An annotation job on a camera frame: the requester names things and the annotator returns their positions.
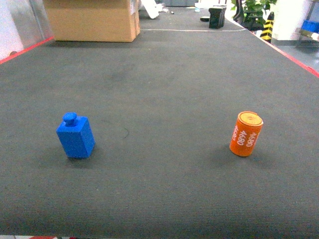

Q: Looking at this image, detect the green potted plant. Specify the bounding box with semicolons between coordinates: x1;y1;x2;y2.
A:
231;0;277;24

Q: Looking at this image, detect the large cardboard box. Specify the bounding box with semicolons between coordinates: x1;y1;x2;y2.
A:
43;0;140;42

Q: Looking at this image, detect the yellow black striped bollard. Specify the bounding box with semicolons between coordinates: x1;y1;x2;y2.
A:
260;12;275;43

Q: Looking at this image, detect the black box device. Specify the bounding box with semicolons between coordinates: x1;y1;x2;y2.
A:
208;6;226;29

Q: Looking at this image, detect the steel shelf with blue bins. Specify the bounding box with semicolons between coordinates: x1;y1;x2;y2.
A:
297;0;319;46

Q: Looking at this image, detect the orange cylinder cap 4680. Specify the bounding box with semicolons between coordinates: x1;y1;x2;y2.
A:
229;111;263;157

